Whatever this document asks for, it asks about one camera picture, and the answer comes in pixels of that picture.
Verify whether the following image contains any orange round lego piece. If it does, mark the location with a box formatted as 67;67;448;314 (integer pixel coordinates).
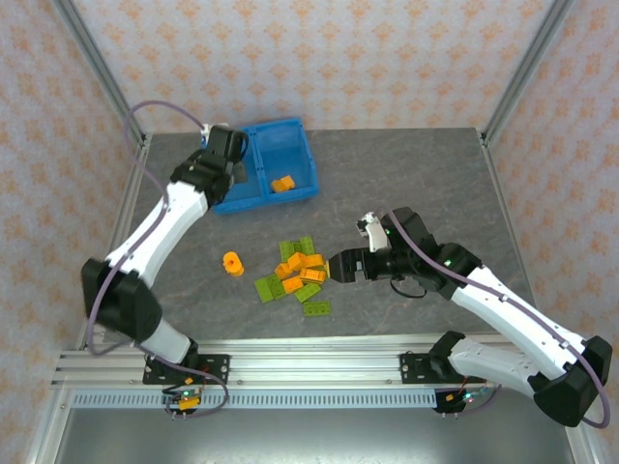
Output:
221;250;247;277

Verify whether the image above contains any blue two-compartment plastic bin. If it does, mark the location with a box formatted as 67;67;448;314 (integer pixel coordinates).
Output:
212;117;319;217

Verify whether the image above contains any aluminium table side profile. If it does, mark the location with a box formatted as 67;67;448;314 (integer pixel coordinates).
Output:
478;130;601;464

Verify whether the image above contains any right connector board with plug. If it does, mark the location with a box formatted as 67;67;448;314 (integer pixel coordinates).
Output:
437;386;489;417

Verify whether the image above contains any connector board with plug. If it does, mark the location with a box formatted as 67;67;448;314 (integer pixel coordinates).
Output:
163;386;202;420
437;386;489;417

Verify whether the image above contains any grey metal base sheet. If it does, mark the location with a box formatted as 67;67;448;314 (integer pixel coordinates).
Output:
52;408;581;464

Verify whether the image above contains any left connector board with plug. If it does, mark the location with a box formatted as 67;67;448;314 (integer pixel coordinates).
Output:
163;386;202;420

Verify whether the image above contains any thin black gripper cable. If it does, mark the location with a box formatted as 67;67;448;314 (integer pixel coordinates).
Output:
390;277;429;300

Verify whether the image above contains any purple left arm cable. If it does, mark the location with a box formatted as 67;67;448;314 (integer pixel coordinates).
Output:
84;100;231;421

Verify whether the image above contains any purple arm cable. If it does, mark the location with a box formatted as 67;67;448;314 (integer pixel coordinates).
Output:
376;207;611;430
84;100;231;421

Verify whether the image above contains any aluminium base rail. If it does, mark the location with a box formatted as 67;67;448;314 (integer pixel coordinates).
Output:
50;337;509;391

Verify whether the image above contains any white slotted cable duct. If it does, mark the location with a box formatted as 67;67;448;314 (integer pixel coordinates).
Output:
72;390;439;410

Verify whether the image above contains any aluminium frame post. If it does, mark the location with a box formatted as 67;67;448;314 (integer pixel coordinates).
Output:
481;0;576;146
50;0;149;149

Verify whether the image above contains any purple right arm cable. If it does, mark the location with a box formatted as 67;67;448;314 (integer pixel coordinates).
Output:
376;207;611;430

